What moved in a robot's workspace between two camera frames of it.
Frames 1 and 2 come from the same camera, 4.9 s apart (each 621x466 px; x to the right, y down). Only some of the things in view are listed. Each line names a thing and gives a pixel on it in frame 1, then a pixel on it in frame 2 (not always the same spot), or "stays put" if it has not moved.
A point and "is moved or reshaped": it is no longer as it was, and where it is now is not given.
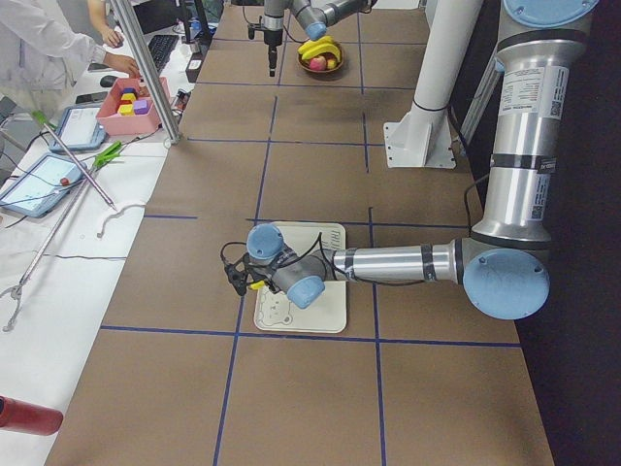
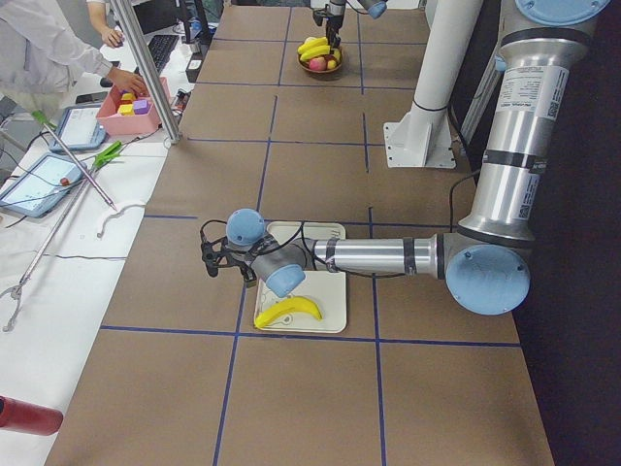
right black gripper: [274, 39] to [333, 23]
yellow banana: [256, 285] is moved or reshaped
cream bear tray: [274, 311] stays put
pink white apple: [318, 63] stays put
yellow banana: [327, 41] stays put
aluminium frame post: [168, 120] stays put
